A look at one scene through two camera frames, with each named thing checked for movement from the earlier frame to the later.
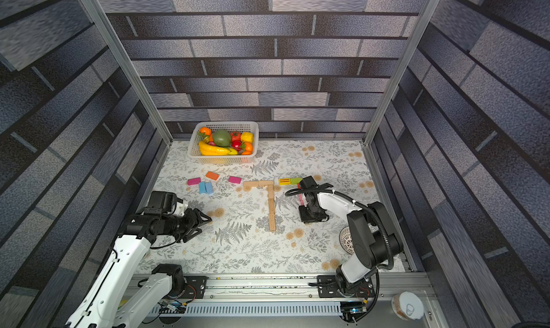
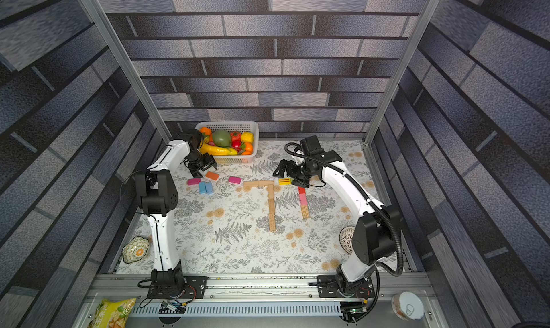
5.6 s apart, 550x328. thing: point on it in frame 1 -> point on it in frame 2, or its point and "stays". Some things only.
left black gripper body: x=187 y=224 -> x=199 y=162
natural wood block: x=248 y=185 stays
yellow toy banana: x=207 y=149 stays
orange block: x=214 y=176 stays
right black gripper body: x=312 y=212 -> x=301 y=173
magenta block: x=235 y=180 stays
